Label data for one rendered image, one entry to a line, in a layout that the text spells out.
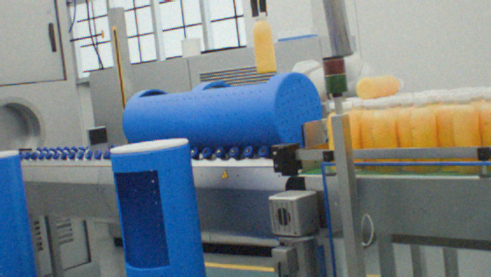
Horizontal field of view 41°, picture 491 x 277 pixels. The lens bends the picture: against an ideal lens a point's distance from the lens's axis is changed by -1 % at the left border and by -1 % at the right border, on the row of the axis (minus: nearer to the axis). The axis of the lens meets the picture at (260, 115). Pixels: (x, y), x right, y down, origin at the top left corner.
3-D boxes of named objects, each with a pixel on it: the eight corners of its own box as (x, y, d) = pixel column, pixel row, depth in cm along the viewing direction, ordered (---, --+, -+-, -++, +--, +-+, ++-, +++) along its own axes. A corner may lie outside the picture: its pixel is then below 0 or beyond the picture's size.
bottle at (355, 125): (366, 172, 204) (359, 106, 203) (342, 174, 204) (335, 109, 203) (363, 168, 211) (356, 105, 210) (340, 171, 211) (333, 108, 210)
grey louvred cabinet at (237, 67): (153, 231, 582) (132, 68, 574) (377, 241, 460) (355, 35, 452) (108, 247, 538) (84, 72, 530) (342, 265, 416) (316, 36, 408)
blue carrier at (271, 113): (178, 142, 309) (163, 83, 304) (330, 137, 250) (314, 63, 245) (131, 162, 288) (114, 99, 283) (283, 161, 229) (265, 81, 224)
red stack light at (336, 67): (332, 74, 185) (330, 60, 185) (351, 72, 181) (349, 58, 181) (318, 76, 181) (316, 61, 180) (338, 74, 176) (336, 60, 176)
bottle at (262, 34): (255, 74, 240) (248, 17, 239) (259, 73, 247) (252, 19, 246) (274, 71, 239) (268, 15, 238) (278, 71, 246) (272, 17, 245)
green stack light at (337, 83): (334, 92, 186) (332, 74, 185) (352, 90, 181) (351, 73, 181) (320, 94, 181) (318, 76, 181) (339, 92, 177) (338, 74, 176)
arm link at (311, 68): (297, 106, 327) (292, 62, 326) (333, 102, 322) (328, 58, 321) (289, 109, 312) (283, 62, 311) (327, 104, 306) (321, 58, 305)
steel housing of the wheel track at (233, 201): (51, 205, 390) (43, 149, 388) (354, 230, 245) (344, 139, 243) (6, 216, 369) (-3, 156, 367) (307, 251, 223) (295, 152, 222)
